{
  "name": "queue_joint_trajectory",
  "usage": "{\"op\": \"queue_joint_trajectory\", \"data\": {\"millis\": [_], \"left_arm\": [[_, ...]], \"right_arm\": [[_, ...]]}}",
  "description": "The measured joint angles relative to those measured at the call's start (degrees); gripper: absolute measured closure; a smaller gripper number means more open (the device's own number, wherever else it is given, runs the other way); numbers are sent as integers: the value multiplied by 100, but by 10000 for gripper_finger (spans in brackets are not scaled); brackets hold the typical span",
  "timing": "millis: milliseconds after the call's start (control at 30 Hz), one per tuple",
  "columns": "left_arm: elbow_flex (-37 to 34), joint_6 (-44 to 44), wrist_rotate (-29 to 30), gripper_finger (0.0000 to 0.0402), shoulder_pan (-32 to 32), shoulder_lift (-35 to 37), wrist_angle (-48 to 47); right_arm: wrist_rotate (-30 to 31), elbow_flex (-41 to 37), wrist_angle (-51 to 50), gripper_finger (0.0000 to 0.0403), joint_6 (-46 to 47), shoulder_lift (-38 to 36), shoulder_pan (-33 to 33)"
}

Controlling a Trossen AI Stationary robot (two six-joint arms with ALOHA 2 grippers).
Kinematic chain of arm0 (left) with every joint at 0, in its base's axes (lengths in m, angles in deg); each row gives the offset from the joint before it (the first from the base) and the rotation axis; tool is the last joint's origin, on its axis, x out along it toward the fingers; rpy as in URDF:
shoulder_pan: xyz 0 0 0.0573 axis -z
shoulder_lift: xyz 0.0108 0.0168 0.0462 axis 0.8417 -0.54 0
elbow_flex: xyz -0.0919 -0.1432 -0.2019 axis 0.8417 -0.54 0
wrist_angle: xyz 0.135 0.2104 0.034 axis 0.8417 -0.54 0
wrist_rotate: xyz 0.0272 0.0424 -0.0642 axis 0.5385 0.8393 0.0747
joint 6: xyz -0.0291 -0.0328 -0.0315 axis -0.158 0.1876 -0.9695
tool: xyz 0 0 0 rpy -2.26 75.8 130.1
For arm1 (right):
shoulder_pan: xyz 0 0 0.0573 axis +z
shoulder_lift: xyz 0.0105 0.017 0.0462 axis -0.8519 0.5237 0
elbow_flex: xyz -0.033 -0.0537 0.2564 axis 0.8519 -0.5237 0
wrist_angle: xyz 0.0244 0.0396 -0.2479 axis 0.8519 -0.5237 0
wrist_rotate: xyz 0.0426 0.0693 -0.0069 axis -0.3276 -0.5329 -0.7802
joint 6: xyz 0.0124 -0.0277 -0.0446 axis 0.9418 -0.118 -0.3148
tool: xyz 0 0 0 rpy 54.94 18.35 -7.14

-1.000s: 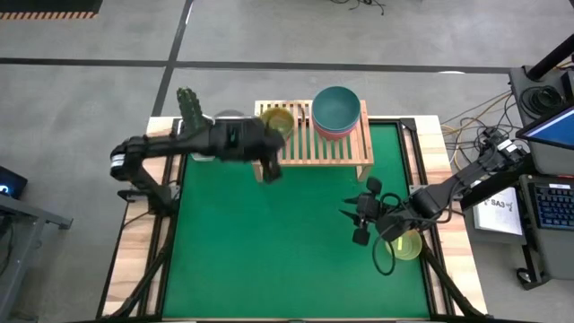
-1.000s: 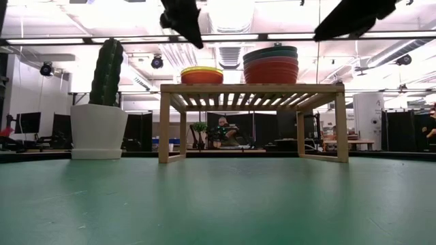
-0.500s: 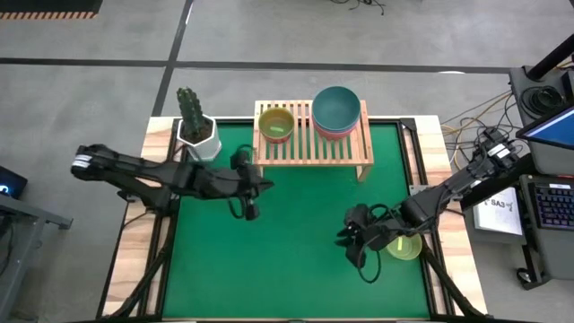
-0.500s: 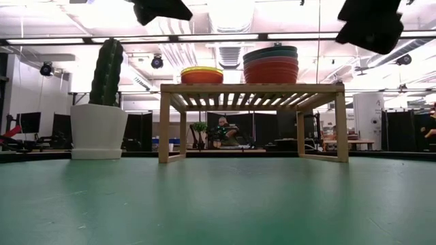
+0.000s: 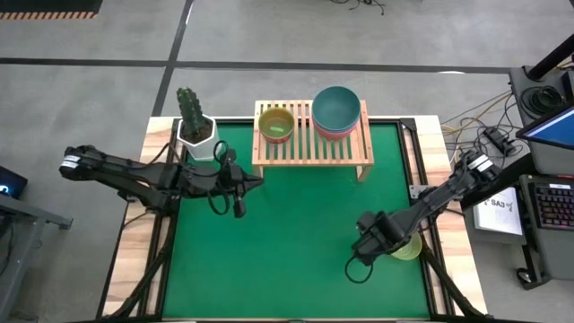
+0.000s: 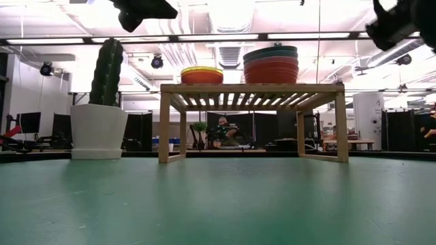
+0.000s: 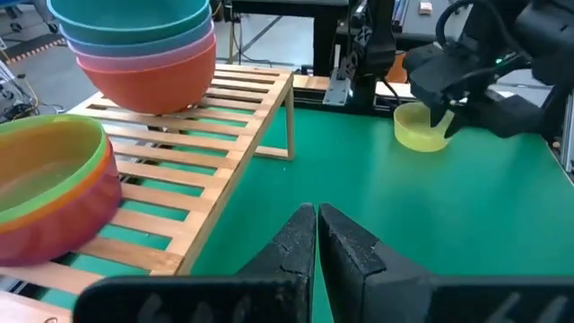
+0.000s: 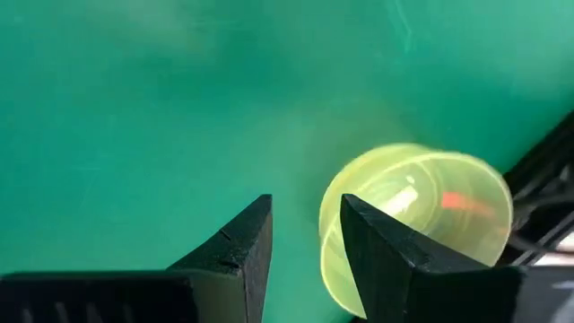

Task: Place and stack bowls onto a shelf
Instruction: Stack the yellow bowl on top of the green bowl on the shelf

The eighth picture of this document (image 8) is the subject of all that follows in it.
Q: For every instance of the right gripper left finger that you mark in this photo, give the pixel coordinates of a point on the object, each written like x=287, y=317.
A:
x=237, y=260

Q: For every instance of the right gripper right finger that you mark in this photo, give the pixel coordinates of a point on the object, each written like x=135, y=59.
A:
x=403, y=278

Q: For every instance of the lime green plastic bowl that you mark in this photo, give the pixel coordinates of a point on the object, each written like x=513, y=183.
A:
x=430, y=188

